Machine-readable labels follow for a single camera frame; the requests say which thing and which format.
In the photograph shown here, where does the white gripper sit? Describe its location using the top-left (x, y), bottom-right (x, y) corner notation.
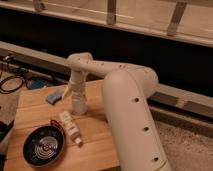
top-left (62, 70), bottom-right (87, 99)

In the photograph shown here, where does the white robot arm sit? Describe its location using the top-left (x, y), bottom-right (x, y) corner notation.
top-left (64, 53), bottom-right (172, 171)

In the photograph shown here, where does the white tube bottle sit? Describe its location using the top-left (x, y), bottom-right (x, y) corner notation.
top-left (59, 111), bottom-right (82, 146)

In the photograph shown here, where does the black patterned bowl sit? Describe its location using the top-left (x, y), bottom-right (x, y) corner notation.
top-left (23, 125), bottom-right (65, 167)

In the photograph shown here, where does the wooden table board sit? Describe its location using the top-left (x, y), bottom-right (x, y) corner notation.
top-left (3, 81), bottom-right (119, 171)

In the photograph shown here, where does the black cable coil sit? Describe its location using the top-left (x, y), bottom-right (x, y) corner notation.
top-left (0, 75), bottom-right (26, 95)

